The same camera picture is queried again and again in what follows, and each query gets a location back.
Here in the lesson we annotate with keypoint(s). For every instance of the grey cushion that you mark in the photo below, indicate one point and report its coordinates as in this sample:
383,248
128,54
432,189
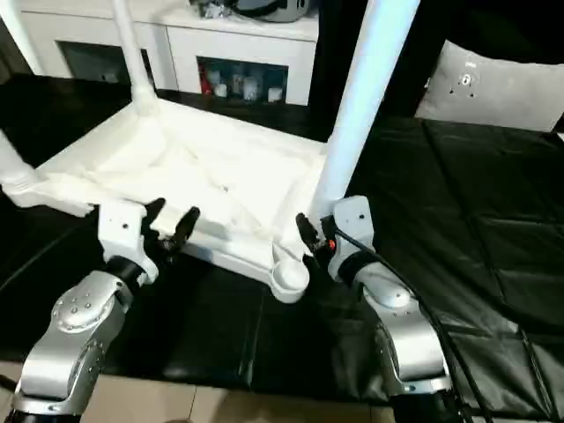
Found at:
498,88

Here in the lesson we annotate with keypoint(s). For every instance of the dark clutter pile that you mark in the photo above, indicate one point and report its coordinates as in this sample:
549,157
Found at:
211,9

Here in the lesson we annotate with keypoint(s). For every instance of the black furniture with gold label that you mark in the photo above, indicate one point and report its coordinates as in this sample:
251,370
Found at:
326,66

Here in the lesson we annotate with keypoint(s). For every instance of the black work mat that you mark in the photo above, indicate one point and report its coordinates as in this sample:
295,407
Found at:
462,220

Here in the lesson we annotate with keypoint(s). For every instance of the white door frame post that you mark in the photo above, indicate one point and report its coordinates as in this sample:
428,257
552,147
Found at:
20,35

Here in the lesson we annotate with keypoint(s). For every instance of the grey rounded bag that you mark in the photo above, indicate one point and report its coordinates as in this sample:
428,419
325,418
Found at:
273,9

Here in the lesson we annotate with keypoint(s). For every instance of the white plastic table top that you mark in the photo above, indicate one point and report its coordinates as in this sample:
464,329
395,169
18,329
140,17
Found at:
198,167

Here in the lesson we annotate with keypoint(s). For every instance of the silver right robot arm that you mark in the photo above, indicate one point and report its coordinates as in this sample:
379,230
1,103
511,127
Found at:
405,335

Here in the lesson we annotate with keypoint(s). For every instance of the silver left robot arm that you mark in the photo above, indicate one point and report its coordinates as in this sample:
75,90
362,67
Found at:
75,335

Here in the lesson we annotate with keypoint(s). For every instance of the white sideboard with glass doors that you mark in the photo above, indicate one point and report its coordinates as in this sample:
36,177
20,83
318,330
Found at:
198,39

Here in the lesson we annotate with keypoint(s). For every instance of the grey-brown curtain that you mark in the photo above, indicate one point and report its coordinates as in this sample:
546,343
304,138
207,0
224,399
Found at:
9,61

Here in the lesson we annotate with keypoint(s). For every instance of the small white jar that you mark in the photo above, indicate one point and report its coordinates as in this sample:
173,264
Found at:
251,88
274,95
220,91

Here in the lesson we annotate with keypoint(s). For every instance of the white plastic table leg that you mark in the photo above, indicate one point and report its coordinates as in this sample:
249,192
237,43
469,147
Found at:
134,57
15,172
365,97

